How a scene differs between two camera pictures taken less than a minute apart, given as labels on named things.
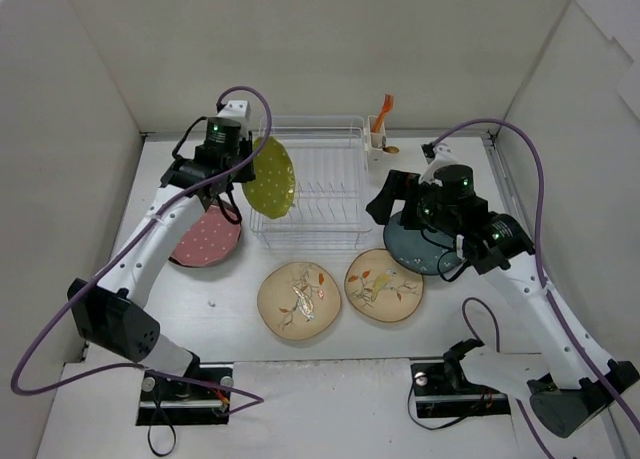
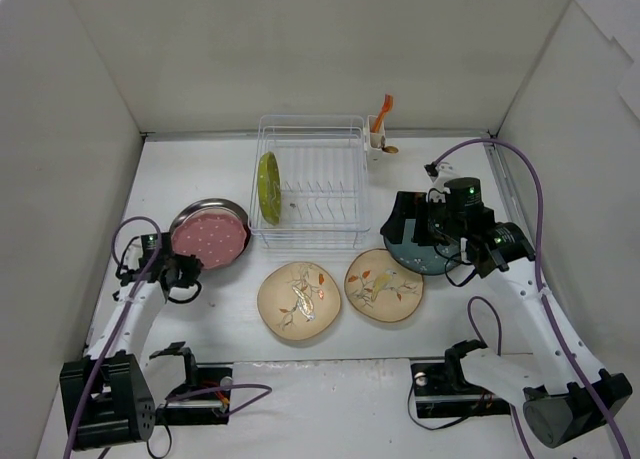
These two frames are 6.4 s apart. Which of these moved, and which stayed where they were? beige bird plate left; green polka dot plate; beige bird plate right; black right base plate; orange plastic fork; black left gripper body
Moved: black left gripper body; green polka dot plate
Stayed: orange plastic fork; beige bird plate left; black right base plate; beige bird plate right
